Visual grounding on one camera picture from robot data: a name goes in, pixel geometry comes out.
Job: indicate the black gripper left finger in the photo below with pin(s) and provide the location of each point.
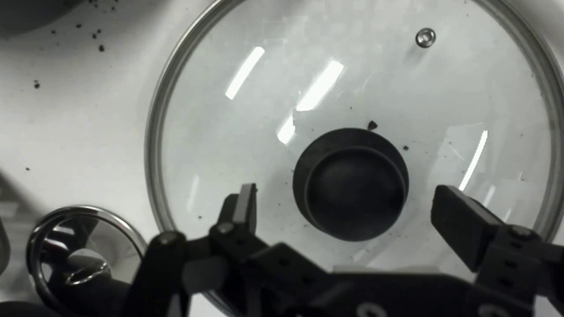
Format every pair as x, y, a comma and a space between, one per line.
247, 212

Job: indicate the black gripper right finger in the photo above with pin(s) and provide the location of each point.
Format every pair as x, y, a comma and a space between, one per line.
464, 222

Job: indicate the glass pot lid black knob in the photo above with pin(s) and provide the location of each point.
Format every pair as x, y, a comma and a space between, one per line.
353, 88

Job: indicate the white rectangular tray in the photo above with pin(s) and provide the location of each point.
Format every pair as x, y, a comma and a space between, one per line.
71, 117

